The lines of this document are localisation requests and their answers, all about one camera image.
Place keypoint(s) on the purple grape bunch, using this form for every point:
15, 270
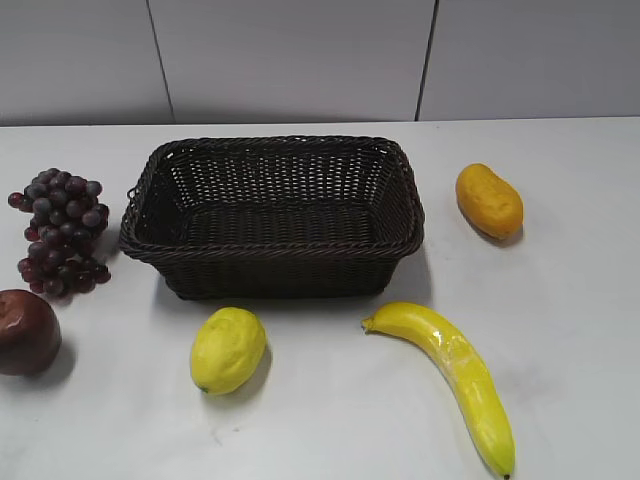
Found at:
67, 221

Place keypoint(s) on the dark woven plastic basket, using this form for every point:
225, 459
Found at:
274, 217

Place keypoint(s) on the yellow lemon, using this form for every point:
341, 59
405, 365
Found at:
227, 350

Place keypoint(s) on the yellow banana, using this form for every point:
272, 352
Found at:
465, 372

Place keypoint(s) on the orange yellow mango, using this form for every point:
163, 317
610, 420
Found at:
490, 203

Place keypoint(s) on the dark red apple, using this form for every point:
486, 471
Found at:
30, 333

